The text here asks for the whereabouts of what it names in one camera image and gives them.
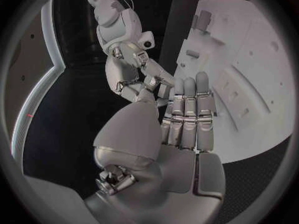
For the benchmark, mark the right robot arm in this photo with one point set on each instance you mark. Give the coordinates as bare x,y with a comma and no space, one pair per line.
112,16

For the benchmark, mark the slim cylinder part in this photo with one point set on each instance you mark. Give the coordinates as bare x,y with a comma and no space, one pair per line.
195,22

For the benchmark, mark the short peg part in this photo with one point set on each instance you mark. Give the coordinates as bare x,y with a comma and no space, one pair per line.
193,53

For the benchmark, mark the long cylinder part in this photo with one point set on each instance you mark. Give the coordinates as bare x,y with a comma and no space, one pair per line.
205,20

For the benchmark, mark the white task board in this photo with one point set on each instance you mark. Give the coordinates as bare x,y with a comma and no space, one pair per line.
252,78

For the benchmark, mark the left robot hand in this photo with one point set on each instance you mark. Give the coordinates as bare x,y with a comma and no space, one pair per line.
163,171

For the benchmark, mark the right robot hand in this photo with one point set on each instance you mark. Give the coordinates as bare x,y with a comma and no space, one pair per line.
123,72

